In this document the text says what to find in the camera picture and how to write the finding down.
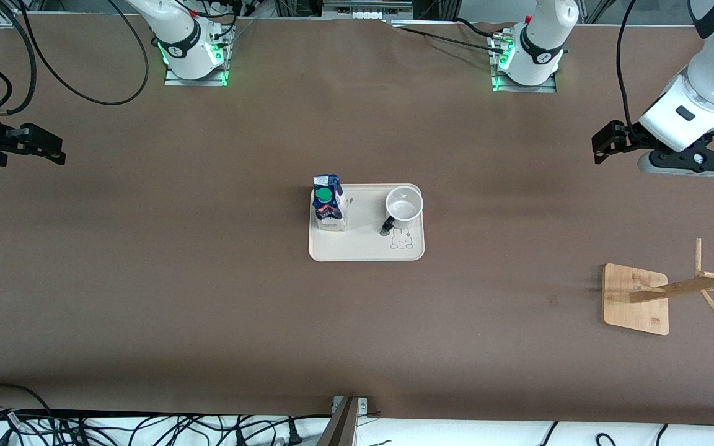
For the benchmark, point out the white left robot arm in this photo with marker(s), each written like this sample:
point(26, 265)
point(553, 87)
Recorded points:
point(704, 80)

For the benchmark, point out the cream rabbit print tray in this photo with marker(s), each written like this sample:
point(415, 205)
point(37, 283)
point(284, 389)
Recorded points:
point(363, 241)

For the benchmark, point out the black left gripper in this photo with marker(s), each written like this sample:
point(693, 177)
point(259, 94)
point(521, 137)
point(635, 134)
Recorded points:
point(632, 135)

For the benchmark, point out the blue white milk carton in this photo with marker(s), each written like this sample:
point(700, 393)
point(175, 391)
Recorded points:
point(330, 214)

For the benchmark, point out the brown camera mount pole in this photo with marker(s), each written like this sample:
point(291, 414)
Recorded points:
point(341, 430)

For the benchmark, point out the grey equipment rack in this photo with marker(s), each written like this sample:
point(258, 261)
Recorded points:
point(363, 7)

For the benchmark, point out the aluminium frame profile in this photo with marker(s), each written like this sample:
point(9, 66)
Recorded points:
point(7, 20)

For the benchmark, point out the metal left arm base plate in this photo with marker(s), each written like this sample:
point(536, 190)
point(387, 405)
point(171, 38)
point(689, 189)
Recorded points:
point(546, 88)

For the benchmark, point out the wooden cup rack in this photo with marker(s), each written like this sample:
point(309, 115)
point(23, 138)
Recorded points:
point(636, 303)

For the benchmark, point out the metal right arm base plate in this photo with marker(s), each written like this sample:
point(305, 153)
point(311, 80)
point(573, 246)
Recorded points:
point(174, 79)

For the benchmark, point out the small metal bracket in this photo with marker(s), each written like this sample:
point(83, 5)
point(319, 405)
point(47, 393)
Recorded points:
point(363, 406)

